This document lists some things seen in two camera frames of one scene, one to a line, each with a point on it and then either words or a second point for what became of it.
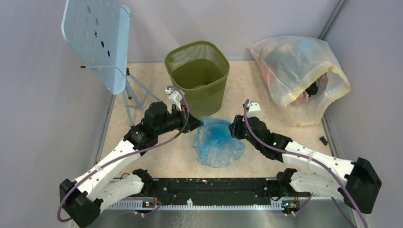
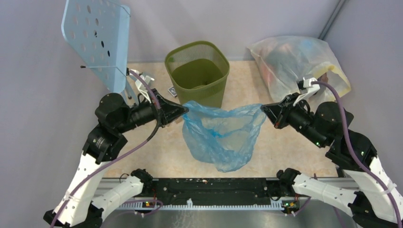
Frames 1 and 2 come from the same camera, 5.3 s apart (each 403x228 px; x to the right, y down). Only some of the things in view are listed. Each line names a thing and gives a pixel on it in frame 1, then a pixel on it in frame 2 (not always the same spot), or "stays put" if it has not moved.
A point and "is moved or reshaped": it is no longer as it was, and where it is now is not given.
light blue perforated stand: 98,31 stays put
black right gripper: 235,127 to 272,110
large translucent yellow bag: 302,71 stays put
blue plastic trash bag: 214,144 is moved or reshaped
